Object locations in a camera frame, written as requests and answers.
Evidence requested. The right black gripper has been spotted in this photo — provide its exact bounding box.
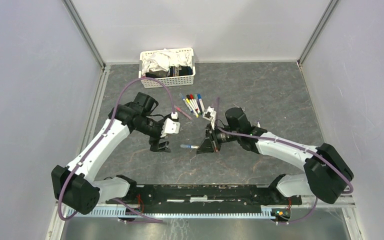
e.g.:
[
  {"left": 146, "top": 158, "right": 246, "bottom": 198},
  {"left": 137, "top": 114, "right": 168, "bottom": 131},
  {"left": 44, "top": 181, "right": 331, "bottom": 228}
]
[{"left": 196, "top": 123, "right": 240, "bottom": 155}]

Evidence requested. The blue pen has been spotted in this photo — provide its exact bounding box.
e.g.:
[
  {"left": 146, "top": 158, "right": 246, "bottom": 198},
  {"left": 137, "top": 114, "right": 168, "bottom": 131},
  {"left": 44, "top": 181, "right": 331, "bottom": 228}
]
[{"left": 180, "top": 144, "right": 199, "bottom": 149}]

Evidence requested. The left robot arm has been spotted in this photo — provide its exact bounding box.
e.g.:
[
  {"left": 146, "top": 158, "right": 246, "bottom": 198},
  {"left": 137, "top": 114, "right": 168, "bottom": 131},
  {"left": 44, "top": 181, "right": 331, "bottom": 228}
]
[{"left": 51, "top": 92, "right": 180, "bottom": 215}]

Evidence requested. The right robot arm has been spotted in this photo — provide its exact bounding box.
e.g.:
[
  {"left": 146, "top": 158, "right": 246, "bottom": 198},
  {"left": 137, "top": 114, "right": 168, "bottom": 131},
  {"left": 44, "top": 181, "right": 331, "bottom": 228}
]
[{"left": 196, "top": 107, "right": 354, "bottom": 204}]

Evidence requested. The yellow cap marker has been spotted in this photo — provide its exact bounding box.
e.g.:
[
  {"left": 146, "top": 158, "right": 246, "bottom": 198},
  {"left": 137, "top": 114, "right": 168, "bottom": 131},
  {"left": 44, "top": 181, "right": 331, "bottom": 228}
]
[{"left": 184, "top": 98, "right": 199, "bottom": 118}]

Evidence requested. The black cap marker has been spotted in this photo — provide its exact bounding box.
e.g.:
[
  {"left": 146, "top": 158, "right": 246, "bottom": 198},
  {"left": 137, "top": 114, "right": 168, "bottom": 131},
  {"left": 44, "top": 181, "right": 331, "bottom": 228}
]
[{"left": 186, "top": 94, "right": 199, "bottom": 118}]

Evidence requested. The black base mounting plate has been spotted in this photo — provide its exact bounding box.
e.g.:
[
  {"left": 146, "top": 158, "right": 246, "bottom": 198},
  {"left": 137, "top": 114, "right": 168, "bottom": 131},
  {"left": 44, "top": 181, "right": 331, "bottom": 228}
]
[{"left": 121, "top": 184, "right": 302, "bottom": 214}]

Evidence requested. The red cap marker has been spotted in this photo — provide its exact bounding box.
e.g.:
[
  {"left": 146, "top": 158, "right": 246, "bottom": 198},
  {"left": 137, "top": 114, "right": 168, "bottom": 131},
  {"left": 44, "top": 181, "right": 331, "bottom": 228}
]
[{"left": 189, "top": 94, "right": 201, "bottom": 115}]

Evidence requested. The black striped cloth in basket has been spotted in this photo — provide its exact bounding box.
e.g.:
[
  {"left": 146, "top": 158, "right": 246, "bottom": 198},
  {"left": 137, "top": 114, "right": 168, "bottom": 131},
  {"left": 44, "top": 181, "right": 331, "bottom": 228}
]
[{"left": 144, "top": 66, "right": 194, "bottom": 79}]

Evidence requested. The white plastic basket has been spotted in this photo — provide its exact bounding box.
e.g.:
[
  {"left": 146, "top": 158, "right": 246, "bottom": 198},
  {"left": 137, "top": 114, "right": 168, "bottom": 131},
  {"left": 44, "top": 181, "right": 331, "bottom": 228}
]
[{"left": 138, "top": 47, "right": 196, "bottom": 87}]

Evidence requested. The white cloth in basket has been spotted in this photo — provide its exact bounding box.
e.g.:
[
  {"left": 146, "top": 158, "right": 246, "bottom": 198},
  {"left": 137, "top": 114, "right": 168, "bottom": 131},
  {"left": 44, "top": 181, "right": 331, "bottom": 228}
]
[{"left": 139, "top": 47, "right": 194, "bottom": 74}]

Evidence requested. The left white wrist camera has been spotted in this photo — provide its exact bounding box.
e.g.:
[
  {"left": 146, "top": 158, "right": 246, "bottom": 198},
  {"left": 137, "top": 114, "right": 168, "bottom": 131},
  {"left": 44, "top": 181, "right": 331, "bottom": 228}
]
[{"left": 160, "top": 112, "right": 181, "bottom": 138}]

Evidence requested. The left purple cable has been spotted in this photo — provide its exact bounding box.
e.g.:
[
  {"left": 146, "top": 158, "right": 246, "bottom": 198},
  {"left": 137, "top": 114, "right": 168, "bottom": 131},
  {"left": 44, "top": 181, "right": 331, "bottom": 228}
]
[{"left": 57, "top": 76, "right": 180, "bottom": 224}]

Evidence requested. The purple cable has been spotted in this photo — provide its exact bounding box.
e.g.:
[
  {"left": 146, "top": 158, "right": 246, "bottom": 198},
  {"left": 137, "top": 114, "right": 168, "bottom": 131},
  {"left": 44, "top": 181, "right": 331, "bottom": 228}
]
[
  {"left": 57, "top": 76, "right": 180, "bottom": 224},
  {"left": 211, "top": 96, "right": 355, "bottom": 225}
]

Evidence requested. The slotted cable duct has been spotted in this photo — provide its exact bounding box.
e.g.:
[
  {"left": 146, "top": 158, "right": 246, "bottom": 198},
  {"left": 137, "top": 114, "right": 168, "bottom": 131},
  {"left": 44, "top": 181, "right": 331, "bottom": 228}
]
[{"left": 66, "top": 206, "right": 274, "bottom": 220}]

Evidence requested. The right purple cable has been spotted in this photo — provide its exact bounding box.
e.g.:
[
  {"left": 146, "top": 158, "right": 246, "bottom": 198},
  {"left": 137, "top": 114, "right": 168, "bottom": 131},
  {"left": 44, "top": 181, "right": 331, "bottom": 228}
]
[{"left": 211, "top": 96, "right": 355, "bottom": 225}]

